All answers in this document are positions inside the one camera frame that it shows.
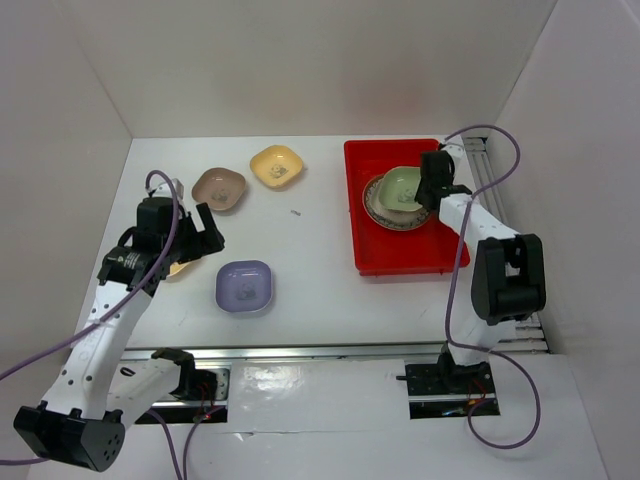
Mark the yellow square plate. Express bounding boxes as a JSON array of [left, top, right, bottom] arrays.
[[249, 145, 305, 190], [167, 261, 197, 279]]

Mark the green panda plate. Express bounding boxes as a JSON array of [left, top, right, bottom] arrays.
[[379, 166, 422, 212]]

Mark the brown square panda plate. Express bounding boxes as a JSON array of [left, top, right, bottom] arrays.
[[191, 167, 247, 212]]

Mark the purple square panda plate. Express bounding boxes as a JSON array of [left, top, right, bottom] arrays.
[[215, 260, 274, 314]]

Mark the round floral patterned plate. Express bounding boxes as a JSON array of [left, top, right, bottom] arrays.
[[362, 175, 430, 232]]

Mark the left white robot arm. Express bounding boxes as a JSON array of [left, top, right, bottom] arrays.
[[13, 197, 224, 472]]

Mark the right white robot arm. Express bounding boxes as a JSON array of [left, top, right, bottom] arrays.
[[415, 150, 546, 392]]

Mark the red plastic bin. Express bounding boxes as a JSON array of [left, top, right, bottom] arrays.
[[344, 138, 459, 276]]

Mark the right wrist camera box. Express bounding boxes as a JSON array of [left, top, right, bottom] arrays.
[[438, 143, 466, 173]]

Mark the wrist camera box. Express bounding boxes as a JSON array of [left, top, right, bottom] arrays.
[[146, 178, 184, 202], [438, 143, 466, 173]]

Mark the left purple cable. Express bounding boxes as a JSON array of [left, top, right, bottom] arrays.
[[0, 170, 211, 480]]

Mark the purple cable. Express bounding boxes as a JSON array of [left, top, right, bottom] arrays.
[[0, 170, 211, 480], [438, 124, 542, 450]]

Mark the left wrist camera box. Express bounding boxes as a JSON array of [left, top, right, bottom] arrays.
[[146, 178, 184, 202]]

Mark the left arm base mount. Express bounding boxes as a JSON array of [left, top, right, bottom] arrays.
[[151, 368, 230, 424]]

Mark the aluminium rail front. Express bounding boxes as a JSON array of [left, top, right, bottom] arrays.
[[119, 340, 446, 362]]

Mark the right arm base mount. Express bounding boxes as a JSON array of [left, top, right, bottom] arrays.
[[395, 362, 500, 420]]

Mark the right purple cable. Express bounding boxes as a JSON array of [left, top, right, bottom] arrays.
[[438, 124, 542, 450]]

